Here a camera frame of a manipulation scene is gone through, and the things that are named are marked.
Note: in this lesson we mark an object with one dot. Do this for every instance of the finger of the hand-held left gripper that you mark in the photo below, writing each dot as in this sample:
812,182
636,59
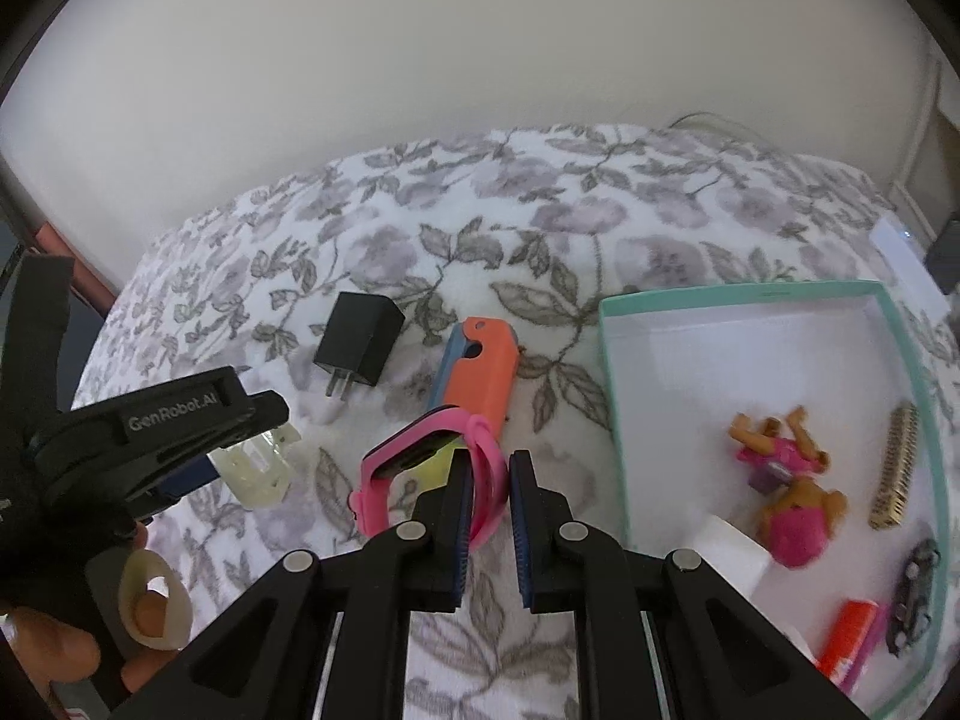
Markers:
255,416
187,481

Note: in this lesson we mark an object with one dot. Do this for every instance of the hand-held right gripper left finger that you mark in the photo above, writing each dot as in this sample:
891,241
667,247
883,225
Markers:
461,540

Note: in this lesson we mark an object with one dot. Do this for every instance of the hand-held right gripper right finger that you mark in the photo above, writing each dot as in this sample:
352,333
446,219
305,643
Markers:
519,540

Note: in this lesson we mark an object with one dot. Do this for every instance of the cream hair claw clip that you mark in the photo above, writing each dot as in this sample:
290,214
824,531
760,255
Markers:
259,476

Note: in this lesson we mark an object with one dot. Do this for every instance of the pink smartwatch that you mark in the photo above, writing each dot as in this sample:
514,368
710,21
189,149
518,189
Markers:
486,465

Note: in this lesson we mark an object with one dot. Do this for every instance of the teal cardboard box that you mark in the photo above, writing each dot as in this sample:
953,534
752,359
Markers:
613,390

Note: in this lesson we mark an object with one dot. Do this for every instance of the white wrist band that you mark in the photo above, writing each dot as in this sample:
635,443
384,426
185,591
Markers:
731,559

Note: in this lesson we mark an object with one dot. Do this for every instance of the pink dog toy figure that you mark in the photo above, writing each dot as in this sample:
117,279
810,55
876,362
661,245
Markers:
795,532

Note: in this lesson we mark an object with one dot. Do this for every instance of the red squeeze bottle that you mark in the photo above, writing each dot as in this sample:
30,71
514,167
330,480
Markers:
847,637

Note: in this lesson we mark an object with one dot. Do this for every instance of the purple plastic case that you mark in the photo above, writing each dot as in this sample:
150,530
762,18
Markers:
870,649

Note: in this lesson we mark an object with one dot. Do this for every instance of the gold patterned lighter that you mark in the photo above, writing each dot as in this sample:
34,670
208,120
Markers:
896,472

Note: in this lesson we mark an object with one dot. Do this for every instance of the person's left hand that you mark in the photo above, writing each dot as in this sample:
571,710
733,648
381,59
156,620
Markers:
52,652

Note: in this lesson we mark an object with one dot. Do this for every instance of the black power adapter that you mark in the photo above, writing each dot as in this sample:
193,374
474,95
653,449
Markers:
360,337

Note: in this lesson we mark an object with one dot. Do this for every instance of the orange blue toy knife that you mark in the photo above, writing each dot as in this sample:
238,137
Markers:
480,367

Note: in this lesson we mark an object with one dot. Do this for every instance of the dark wooden furniture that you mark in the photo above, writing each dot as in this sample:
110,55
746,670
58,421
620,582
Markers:
52,236

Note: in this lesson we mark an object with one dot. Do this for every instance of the floral fleece blanket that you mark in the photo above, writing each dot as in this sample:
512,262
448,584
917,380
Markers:
525,240

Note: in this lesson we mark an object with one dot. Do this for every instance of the black toy car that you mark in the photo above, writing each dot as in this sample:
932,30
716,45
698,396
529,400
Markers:
911,592

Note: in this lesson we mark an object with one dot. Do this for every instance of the white flat box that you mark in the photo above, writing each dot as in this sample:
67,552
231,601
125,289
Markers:
907,262

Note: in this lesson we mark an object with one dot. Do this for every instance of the dark grey box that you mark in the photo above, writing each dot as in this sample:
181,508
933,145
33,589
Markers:
945,259

